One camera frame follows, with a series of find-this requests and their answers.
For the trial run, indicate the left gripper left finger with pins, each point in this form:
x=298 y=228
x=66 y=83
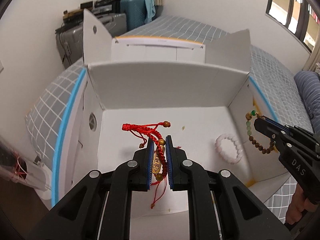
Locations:
x=150 y=153

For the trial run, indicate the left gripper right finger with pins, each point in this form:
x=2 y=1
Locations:
x=168 y=141

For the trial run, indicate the right hand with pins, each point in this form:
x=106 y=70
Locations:
x=298 y=204

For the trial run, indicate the white cardboard box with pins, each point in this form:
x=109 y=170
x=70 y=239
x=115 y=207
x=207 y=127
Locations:
x=203 y=90

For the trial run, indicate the blue striped pillow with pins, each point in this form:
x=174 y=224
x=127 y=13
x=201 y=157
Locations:
x=308 y=87

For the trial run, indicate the grey checked bed sheet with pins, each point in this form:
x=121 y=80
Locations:
x=44 y=119

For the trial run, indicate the light blue cloth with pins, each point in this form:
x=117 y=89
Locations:
x=150 y=10

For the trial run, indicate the teal suitcase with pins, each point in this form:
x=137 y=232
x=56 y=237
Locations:
x=135 y=12

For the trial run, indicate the dark framed window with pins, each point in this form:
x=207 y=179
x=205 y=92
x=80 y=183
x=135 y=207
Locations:
x=298 y=17

